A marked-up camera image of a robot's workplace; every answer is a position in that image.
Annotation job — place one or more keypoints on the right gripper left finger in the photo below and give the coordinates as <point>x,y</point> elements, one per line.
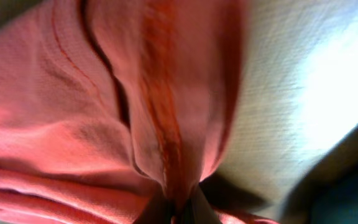
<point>159,210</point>

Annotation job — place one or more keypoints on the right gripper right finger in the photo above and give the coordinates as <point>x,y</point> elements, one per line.
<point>198,211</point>

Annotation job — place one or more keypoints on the orange t-shirt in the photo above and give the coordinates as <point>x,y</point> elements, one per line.
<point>104,102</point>

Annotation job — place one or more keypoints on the black crumpled garment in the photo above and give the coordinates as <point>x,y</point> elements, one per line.
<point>328,193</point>

